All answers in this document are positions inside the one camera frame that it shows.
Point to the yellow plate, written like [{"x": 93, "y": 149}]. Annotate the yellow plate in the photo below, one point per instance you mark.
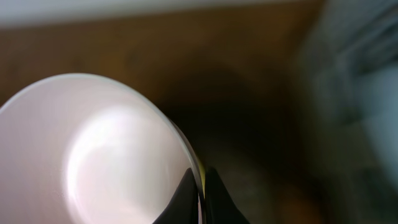
[{"x": 202, "y": 174}]

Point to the grey dishwasher rack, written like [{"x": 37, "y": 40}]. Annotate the grey dishwasher rack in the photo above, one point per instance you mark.
[{"x": 350, "y": 40}]

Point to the light blue bowl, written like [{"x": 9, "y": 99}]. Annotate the light blue bowl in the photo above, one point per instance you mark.
[{"x": 377, "y": 98}]

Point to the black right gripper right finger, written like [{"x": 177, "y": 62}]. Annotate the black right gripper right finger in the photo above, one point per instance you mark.
[{"x": 220, "y": 208}]

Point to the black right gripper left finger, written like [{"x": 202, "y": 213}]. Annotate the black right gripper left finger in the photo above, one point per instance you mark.
[{"x": 183, "y": 206}]

